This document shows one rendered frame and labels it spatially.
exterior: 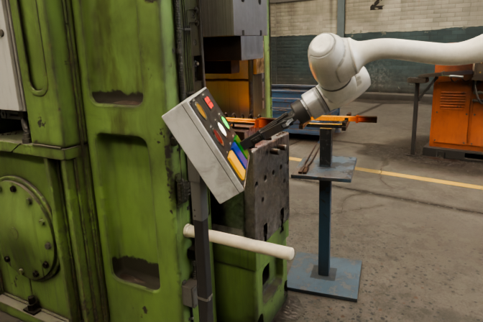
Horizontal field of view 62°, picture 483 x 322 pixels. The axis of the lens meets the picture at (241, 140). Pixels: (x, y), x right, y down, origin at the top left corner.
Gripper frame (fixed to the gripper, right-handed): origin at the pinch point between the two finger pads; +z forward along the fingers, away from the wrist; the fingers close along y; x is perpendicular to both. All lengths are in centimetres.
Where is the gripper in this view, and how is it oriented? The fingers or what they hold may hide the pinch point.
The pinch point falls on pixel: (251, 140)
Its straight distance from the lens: 131.3
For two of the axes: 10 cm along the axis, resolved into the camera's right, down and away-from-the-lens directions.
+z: -8.5, 5.0, 1.8
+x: -5.3, -8.3, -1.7
